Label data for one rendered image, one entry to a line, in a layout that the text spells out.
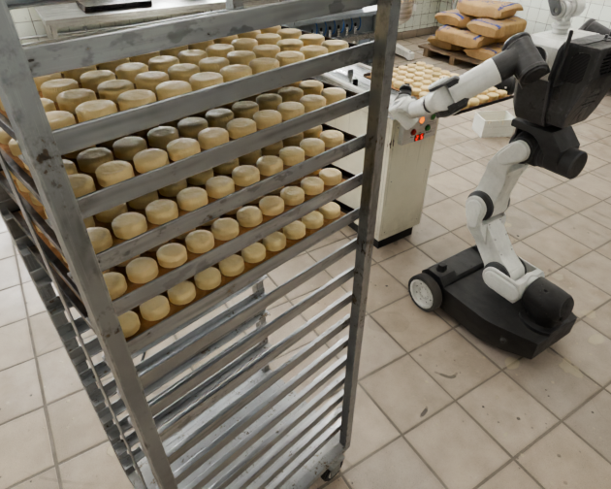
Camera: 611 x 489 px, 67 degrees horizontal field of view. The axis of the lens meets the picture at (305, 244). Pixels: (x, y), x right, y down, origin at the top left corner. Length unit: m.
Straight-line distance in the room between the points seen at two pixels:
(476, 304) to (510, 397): 0.44
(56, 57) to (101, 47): 0.05
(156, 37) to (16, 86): 0.18
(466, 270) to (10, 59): 2.24
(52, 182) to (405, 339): 1.97
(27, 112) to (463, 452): 1.86
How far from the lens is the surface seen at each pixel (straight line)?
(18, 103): 0.56
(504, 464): 2.09
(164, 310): 0.86
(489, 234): 2.32
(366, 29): 3.16
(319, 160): 0.89
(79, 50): 0.60
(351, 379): 1.48
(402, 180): 2.64
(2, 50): 0.55
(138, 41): 0.63
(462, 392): 2.22
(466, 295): 2.40
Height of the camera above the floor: 1.73
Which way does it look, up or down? 37 degrees down
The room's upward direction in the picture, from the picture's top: straight up
